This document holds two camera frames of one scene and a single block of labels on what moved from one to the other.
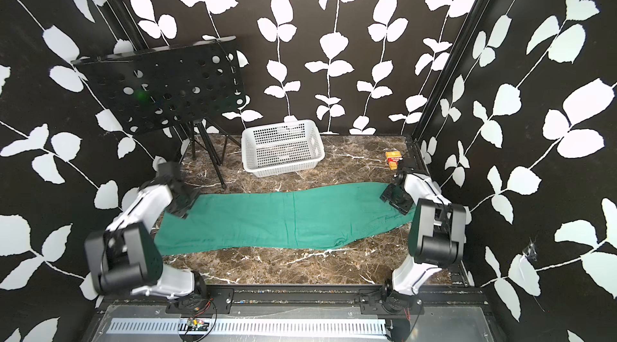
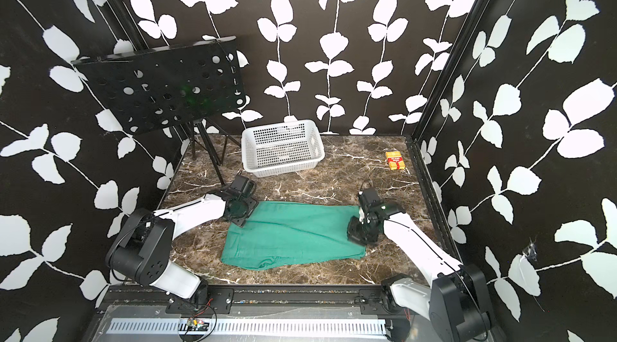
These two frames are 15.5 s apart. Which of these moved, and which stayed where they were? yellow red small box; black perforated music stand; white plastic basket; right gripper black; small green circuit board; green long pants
Moved: right gripper black; green long pants
Stayed: yellow red small box; small green circuit board; black perforated music stand; white plastic basket
